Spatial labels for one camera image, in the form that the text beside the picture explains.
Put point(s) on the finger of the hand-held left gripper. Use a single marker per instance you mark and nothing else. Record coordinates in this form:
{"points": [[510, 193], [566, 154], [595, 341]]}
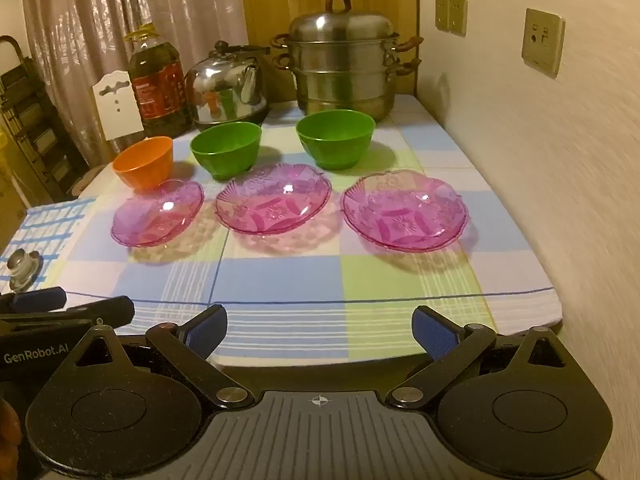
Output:
{"points": [[107, 311], [37, 300]]}

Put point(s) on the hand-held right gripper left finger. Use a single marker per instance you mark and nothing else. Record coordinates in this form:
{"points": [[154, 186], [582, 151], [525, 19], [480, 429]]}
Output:
{"points": [[207, 331]]}

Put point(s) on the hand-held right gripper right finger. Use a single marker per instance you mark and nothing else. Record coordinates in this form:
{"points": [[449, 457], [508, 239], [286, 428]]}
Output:
{"points": [[434, 335]]}

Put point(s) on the pink transparent plate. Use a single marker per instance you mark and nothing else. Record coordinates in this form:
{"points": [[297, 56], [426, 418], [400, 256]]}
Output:
{"points": [[157, 212], [272, 200], [405, 212]]}

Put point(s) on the orange plastic bowl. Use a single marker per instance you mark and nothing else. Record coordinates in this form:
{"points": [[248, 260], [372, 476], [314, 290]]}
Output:
{"points": [[145, 162]]}

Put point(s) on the green plastic bowl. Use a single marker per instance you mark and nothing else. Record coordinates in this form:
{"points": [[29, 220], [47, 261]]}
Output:
{"points": [[335, 140], [227, 150]]}

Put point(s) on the person's left hand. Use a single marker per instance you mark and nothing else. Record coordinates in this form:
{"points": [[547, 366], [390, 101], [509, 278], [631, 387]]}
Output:
{"points": [[7, 425]]}

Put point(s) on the blue checked towel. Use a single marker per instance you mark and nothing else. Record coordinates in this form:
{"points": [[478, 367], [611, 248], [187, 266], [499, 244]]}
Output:
{"points": [[55, 230]]}

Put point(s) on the pastel checked tablecloth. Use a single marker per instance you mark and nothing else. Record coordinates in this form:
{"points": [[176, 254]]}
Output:
{"points": [[280, 280]]}

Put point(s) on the black folding rack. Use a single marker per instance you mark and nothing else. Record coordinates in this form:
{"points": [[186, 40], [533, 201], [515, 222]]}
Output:
{"points": [[35, 125]]}

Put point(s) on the white wooden chair back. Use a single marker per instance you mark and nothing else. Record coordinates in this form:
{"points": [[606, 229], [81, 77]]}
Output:
{"points": [[117, 112]]}

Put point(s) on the cooking oil bottle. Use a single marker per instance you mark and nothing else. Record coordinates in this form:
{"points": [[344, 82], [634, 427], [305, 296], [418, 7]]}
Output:
{"points": [[157, 90]]}

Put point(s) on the stainless steel kettle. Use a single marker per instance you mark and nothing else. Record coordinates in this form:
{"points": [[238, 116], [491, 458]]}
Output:
{"points": [[220, 90]]}

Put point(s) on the stainless steel steamer pot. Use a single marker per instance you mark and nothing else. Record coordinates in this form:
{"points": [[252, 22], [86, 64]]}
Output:
{"points": [[345, 80]]}

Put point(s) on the pink sheer curtain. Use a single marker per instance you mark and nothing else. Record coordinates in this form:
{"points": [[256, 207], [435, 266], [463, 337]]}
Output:
{"points": [[85, 20]]}

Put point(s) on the steel steamer pot lid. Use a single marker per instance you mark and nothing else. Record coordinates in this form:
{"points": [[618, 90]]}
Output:
{"points": [[340, 22]]}

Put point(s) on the beige wall outlet panel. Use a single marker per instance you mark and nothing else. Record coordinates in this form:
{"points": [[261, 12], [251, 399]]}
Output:
{"points": [[542, 42]]}

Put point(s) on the beige wall socket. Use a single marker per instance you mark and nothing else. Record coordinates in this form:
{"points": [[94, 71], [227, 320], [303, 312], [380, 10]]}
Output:
{"points": [[458, 16], [441, 14]]}

